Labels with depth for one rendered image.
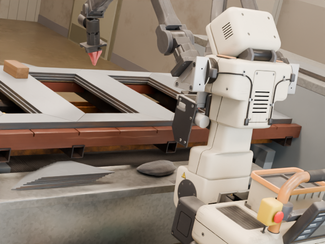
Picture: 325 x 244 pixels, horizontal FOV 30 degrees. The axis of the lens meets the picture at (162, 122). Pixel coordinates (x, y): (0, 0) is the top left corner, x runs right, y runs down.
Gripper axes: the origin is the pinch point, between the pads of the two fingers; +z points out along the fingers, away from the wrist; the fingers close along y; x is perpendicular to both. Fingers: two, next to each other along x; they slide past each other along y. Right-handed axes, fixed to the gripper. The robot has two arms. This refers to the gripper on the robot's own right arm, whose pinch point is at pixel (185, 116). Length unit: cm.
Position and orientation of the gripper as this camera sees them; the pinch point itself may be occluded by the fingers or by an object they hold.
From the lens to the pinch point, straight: 243.4
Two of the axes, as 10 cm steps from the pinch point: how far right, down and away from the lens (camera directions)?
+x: 7.7, -0.3, 6.3
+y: 5.4, 5.5, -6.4
